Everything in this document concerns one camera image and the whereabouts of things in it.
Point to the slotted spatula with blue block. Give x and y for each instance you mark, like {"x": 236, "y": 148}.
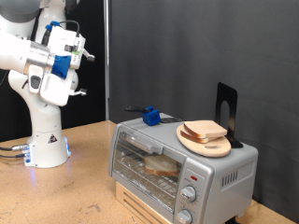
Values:
{"x": 151, "y": 117}

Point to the dark grey backdrop curtain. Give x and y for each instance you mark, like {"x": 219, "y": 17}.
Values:
{"x": 187, "y": 46}

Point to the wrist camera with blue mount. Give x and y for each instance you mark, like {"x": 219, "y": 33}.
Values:
{"x": 60, "y": 66}

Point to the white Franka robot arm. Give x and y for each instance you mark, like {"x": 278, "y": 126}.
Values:
{"x": 46, "y": 130}

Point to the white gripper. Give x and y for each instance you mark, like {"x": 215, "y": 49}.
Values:
{"x": 57, "y": 90}

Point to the red oven indicator light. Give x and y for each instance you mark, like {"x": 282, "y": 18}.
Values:
{"x": 194, "y": 178}

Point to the bread slice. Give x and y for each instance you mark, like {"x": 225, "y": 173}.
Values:
{"x": 188, "y": 137}
{"x": 160, "y": 166}

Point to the wooden toy toast slice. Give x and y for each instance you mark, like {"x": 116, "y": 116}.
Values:
{"x": 205, "y": 128}

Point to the black metal bookend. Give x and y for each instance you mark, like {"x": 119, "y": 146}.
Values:
{"x": 232, "y": 96}

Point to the black backdrop curtain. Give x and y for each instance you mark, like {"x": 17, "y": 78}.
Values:
{"x": 90, "y": 99}

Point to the vertical metal pole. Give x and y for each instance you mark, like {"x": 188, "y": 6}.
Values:
{"x": 107, "y": 77}

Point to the silver oven knob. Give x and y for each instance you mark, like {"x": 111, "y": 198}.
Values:
{"x": 183, "y": 216}
{"x": 188, "y": 193}

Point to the silver toaster oven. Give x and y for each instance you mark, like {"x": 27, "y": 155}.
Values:
{"x": 218, "y": 174}

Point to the round wooden plate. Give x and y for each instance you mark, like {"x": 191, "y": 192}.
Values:
{"x": 205, "y": 150}

